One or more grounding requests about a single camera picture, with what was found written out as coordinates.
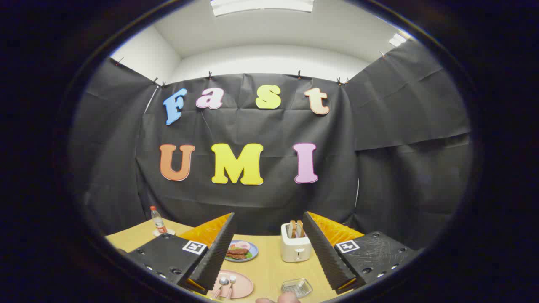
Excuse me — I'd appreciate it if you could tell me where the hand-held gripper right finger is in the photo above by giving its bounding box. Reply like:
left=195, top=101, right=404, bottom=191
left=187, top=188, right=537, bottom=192
left=303, top=211, right=417, bottom=294

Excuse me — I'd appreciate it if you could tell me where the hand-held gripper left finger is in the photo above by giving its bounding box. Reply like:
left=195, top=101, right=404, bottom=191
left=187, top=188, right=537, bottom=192
left=125, top=213, right=235, bottom=295

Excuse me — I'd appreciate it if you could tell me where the spoon with checkered handle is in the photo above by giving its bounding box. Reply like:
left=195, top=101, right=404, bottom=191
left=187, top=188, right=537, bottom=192
left=213, top=277, right=229, bottom=299

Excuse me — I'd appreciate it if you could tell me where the white toaster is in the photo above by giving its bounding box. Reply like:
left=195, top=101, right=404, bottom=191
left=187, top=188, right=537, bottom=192
left=280, top=223, right=312, bottom=263

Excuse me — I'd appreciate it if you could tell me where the blue plate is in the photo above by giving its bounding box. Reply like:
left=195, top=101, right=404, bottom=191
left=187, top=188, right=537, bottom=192
left=224, top=240, right=259, bottom=263

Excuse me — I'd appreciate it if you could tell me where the pink plate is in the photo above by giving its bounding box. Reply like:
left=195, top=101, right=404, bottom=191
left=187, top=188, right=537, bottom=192
left=208, top=269, right=254, bottom=299

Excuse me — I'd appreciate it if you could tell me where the perforated metal tray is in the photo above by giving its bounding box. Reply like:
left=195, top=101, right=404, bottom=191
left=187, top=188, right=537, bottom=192
left=281, top=278, right=313, bottom=298

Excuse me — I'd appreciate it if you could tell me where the clear plastic water bottle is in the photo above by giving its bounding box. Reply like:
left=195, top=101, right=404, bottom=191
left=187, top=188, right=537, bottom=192
left=150, top=206, right=168, bottom=235

